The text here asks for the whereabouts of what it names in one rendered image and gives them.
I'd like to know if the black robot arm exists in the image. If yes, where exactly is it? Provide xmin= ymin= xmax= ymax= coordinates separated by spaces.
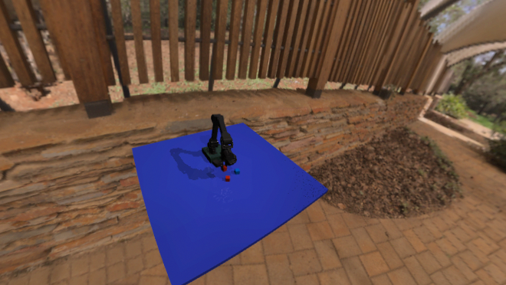
xmin=207 ymin=114 xmax=237 ymax=166

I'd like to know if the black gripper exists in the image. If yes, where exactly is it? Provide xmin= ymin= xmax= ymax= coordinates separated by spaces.
xmin=212 ymin=152 xmax=228 ymax=169

